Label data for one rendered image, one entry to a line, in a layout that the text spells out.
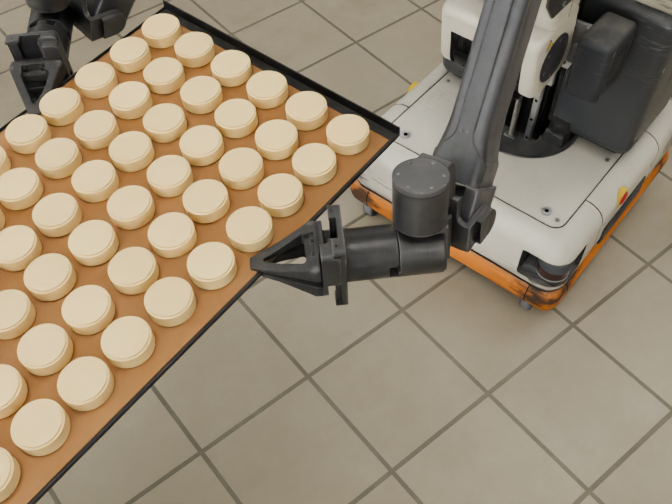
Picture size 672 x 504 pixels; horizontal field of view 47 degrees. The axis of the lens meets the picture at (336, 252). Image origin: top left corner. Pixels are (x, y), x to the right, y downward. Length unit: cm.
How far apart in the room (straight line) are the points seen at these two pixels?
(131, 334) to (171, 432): 107
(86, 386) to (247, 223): 23
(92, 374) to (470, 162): 44
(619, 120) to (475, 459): 84
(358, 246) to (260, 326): 117
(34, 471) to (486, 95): 57
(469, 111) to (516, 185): 106
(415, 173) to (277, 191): 17
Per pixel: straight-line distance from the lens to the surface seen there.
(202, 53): 103
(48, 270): 86
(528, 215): 185
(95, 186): 92
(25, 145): 100
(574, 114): 198
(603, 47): 166
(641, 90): 187
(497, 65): 84
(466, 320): 198
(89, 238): 87
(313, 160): 88
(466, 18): 160
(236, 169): 89
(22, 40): 110
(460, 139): 85
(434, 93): 210
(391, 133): 93
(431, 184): 76
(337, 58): 265
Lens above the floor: 164
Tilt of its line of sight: 52 degrees down
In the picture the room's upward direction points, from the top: straight up
